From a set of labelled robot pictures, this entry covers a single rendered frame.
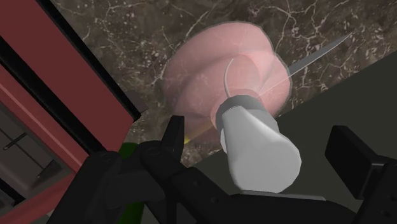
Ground pink bowl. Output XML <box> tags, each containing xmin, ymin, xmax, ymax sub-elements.
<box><xmin>160</xmin><ymin>20</ymin><xmax>293</xmax><ymax>147</ymax></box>

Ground green round thing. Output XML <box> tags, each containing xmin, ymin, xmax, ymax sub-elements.
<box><xmin>118</xmin><ymin>141</ymin><xmax>147</xmax><ymax>224</ymax></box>

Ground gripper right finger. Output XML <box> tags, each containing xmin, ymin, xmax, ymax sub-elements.
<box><xmin>324</xmin><ymin>125</ymin><xmax>397</xmax><ymax>224</ymax></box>

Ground red robot stand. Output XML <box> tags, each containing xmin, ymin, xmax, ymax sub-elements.
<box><xmin>0</xmin><ymin>0</ymin><xmax>150</xmax><ymax>224</ymax></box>

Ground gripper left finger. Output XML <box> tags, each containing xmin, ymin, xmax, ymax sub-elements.
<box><xmin>46</xmin><ymin>115</ymin><xmax>199</xmax><ymax>224</ymax></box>

